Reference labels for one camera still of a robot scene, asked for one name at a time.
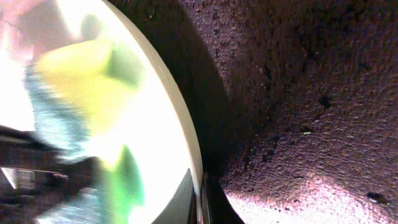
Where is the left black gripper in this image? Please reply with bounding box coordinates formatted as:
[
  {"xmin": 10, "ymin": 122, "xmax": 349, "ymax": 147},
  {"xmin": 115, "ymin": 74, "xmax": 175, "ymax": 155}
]
[{"xmin": 1, "ymin": 126, "xmax": 100, "ymax": 223}]

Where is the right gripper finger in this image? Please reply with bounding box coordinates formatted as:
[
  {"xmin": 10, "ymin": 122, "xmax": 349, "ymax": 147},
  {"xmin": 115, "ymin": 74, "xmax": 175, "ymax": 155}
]
[{"xmin": 152, "ymin": 169, "xmax": 197, "ymax": 224}]

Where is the mint plate front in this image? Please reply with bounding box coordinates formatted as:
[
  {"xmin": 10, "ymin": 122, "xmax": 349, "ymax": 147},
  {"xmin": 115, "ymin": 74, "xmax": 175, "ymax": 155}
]
[{"xmin": 1, "ymin": 1, "xmax": 203, "ymax": 223}]

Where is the green wet sponge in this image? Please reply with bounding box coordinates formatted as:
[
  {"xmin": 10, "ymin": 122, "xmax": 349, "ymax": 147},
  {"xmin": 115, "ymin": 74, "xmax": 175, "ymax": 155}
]
[{"xmin": 24, "ymin": 40, "xmax": 144, "ymax": 223}]

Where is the round black tray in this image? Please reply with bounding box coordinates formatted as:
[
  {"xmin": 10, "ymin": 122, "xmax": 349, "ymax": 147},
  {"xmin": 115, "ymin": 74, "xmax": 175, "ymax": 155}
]
[{"xmin": 114, "ymin": 0, "xmax": 397, "ymax": 223}]

